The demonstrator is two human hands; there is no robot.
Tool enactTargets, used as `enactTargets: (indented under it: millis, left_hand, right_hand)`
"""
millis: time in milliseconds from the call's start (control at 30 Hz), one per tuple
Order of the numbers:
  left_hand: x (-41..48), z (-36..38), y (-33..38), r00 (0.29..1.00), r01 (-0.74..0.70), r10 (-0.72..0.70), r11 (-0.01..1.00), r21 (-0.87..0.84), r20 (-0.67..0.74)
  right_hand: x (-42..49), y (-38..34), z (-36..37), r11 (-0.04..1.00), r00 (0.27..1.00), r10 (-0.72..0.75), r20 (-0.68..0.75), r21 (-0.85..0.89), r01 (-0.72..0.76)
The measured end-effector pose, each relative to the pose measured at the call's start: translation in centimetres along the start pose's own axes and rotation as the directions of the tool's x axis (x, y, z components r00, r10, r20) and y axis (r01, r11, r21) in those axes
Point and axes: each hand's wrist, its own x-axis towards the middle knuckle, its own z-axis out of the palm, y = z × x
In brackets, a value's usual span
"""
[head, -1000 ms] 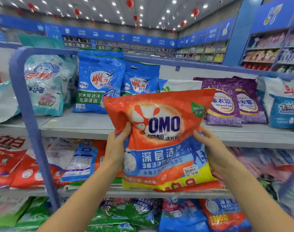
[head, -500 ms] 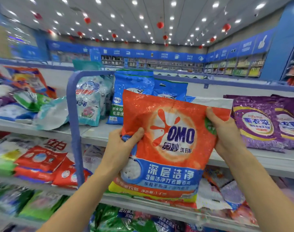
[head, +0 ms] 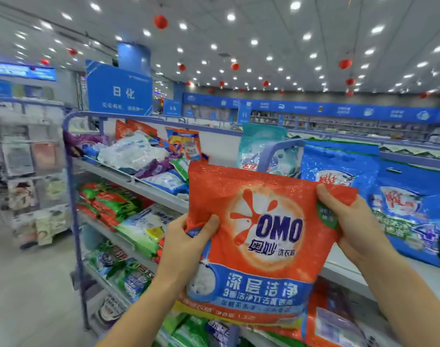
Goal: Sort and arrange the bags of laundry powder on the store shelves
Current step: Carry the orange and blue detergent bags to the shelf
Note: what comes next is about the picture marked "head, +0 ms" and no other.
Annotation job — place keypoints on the person's left hand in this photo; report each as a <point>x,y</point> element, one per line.
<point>184,253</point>

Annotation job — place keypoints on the person's right hand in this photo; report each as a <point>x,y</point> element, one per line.
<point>357,231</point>

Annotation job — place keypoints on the blue Diaopai detergent bag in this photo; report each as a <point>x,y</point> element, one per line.
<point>415,213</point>
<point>343,162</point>

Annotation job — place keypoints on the grey metal shelf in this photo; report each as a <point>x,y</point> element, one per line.
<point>126,180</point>

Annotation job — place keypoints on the orange blue small detergent packet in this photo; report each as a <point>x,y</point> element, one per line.
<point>185,144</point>

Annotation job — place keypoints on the teal Baimao detergent bag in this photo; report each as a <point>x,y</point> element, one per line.
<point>252,141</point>

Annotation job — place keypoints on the person's right forearm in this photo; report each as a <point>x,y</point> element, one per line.
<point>415,307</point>

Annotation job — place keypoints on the row of green boxes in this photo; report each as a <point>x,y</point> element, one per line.
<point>415,149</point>

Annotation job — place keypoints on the large blue hanging sign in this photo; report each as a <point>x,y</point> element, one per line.
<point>172,108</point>

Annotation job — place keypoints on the blue aisle sign board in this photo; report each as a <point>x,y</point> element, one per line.
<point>119,86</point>

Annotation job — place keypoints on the blue beige column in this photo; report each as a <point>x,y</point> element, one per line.
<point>133,57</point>

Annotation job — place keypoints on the rows of small red lanterns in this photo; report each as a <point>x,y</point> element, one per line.
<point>160,22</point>

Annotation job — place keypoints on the rows of round ceiling lights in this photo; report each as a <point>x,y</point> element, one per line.
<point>295,5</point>

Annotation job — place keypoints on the blue wall sign band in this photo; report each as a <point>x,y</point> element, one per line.
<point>335,110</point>

